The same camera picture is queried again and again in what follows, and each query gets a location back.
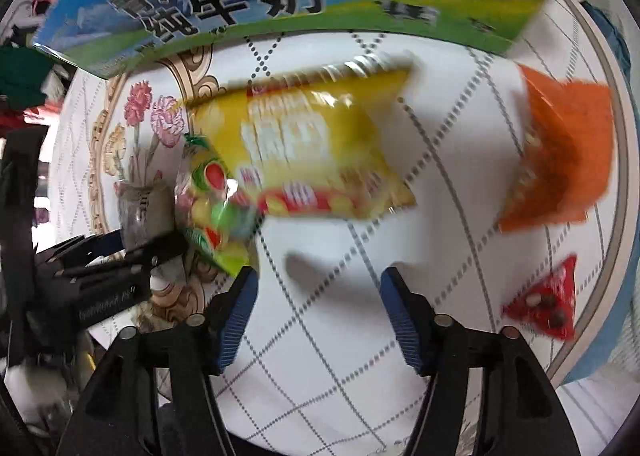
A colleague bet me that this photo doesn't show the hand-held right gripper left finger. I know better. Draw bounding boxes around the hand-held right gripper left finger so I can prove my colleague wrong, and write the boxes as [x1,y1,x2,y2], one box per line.
[55,265,260,456]

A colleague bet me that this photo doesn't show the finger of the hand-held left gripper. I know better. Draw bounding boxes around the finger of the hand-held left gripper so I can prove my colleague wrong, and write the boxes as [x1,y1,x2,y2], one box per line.
[60,231,190,287]
[35,230,126,267]

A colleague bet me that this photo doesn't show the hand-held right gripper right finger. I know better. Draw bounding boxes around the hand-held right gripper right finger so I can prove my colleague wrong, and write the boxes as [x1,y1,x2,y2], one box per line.
[378,266,581,456]

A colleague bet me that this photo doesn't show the grey white snack packet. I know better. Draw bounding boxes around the grey white snack packet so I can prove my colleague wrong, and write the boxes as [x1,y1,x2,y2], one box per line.
[114,181,178,249]

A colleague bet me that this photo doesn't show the yellow snack packet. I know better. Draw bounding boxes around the yellow snack packet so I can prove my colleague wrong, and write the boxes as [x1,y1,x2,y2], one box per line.
[187,52,418,222]

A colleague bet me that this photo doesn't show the green candy packet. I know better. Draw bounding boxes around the green candy packet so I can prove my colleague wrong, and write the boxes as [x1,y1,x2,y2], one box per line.
[175,133,261,279]

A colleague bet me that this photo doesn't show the white quilted floral mat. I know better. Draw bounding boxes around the white quilted floral mat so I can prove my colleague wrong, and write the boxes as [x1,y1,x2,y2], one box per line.
[47,0,628,447]

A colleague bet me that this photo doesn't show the small red snack packet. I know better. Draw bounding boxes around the small red snack packet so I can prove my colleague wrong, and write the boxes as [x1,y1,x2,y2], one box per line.
[502,254,578,339]

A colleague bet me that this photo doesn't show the red garment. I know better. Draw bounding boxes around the red garment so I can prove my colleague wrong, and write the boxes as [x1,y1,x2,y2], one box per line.
[0,106,31,129]

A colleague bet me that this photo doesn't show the dark green garment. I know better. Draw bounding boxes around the dark green garment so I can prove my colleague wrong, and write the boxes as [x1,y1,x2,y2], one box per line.
[0,46,56,109]

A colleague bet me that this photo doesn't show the white textured blanket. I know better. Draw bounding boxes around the white textured blanket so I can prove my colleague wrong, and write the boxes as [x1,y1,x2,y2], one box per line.
[557,376,640,456]

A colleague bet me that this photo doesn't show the orange powder packet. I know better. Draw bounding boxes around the orange powder packet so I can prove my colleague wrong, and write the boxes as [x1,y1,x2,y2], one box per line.
[497,63,616,234]

